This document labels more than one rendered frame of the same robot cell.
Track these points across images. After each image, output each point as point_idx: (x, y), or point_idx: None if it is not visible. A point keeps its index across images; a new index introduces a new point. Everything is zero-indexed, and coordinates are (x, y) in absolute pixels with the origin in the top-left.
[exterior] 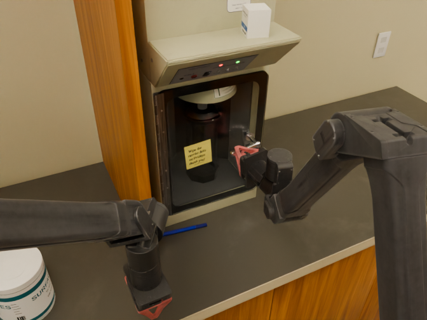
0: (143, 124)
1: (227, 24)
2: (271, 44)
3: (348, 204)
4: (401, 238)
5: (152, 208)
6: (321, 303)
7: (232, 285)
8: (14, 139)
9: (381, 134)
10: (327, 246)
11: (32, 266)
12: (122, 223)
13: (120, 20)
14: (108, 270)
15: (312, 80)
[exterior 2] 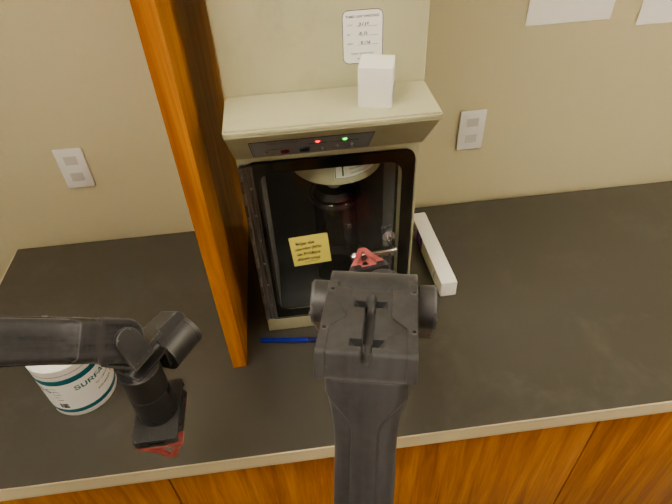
0: (207, 208)
1: (345, 80)
2: (387, 120)
3: (538, 355)
4: (342, 498)
5: (170, 326)
6: (474, 480)
7: (319, 432)
8: (133, 185)
9: (332, 336)
10: (475, 411)
11: None
12: (85, 349)
13: (155, 75)
14: (184, 370)
15: (558, 153)
